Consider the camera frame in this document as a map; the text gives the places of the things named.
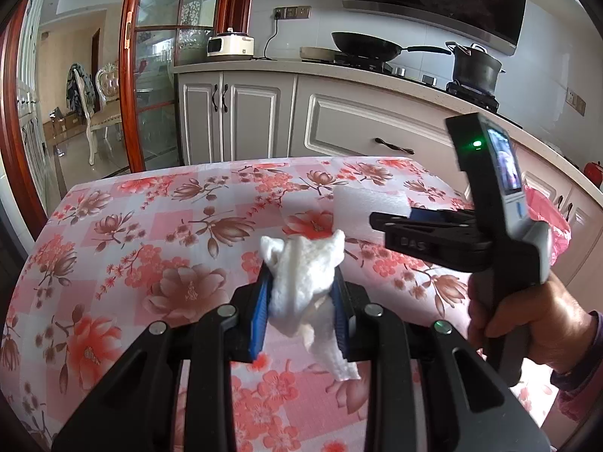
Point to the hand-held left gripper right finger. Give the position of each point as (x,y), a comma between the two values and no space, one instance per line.
(338,320)

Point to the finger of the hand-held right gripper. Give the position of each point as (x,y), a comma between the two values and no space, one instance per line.
(388,222)
(431,216)

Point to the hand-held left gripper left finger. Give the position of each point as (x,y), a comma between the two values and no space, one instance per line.
(261,310)

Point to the white foam block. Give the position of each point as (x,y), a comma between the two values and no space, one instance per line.
(362,207)

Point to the white tissue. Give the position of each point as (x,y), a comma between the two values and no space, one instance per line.
(301,273)

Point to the purple bin with pink liner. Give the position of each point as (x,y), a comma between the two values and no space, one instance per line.
(558,226)

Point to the person's right forearm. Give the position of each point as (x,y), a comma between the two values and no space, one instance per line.
(579,391)

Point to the person's right hand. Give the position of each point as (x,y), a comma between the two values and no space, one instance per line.
(560,329)

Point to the red apple-shaped jar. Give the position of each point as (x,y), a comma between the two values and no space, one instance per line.
(594,172)

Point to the white base cabinets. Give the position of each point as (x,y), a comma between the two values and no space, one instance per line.
(339,122)

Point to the pink floral tablecloth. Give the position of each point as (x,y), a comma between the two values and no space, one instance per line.
(165,226)

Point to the black pot with lid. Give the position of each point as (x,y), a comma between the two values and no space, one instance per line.
(473,70)

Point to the black gas stove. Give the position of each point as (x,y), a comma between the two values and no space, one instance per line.
(424,77)

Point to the black wok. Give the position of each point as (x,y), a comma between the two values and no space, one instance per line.
(367,44)

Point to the beige round board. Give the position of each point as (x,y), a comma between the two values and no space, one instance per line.
(318,52)

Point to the white rice cooker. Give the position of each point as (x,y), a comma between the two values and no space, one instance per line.
(231,46)

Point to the wooden glass sliding door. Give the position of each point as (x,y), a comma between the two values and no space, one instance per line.
(155,80)

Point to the white dining chair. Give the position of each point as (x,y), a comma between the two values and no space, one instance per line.
(106,103)

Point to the cardboard boxes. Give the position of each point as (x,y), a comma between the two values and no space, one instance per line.
(63,125)

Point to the dark clothing on chair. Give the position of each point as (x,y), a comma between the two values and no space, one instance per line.
(75,89)

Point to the red wooden door frame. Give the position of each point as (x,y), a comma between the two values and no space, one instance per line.
(19,127)

